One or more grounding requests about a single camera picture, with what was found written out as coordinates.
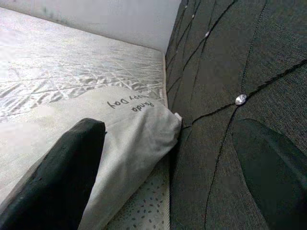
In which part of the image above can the white printed pillow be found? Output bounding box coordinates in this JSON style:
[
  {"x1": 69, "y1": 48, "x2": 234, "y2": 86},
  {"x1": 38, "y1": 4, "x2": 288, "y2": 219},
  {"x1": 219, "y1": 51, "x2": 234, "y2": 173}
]
[{"x1": 0, "y1": 89, "x2": 184, "y2": 230}]

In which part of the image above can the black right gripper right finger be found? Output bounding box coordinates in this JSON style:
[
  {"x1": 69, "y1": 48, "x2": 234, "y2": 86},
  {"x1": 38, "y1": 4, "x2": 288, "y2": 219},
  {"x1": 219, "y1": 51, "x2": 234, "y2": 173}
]
[{"x1": 236, "y1": 119, "x2": 307, "y2": 230}]

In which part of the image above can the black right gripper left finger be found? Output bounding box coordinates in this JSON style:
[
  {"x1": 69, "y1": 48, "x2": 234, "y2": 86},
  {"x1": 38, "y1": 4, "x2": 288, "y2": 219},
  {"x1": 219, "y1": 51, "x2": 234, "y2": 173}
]
[{"x1": 0, "y1": 118, "x2": 106, "y2": 230}]

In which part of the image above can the white quilted mattress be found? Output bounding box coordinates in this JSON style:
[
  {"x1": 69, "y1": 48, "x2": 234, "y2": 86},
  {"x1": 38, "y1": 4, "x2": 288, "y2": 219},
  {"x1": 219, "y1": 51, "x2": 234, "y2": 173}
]
[{"x1": 0, "y1": 7, "x2": 172, "y2": 230}]

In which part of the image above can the black tufted studded headboard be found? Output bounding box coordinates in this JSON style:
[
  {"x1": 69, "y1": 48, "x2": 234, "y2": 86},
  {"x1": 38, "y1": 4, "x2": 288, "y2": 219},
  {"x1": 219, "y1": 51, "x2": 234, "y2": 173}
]
[{"x1": 164, "y1": 0, "x2": 307, "y2": 230}]

